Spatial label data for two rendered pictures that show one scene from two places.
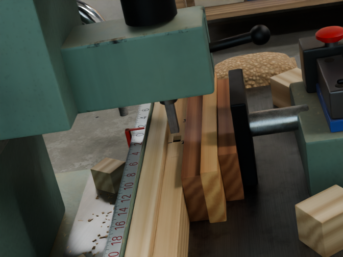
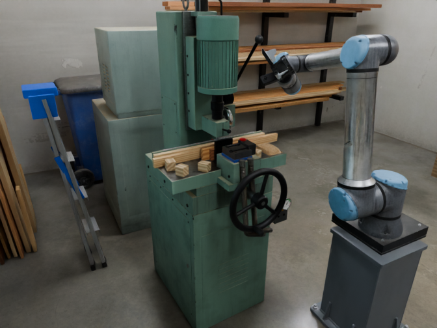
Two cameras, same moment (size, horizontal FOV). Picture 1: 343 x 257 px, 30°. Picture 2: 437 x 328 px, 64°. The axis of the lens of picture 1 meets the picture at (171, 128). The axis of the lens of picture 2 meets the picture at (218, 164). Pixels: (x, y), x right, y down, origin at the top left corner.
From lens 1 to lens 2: 1.28 m
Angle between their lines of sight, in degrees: 45
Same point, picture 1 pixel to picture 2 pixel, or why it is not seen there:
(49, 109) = (194, 125)
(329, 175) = (218, 163)
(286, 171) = not seen: hidden behind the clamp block
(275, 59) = (270, 148)
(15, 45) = (192, 110)
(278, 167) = not seen: hidden behind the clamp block
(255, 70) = (264, 148)
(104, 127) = not seen: hidden behind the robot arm
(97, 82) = (204, 125)
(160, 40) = (211, 122)
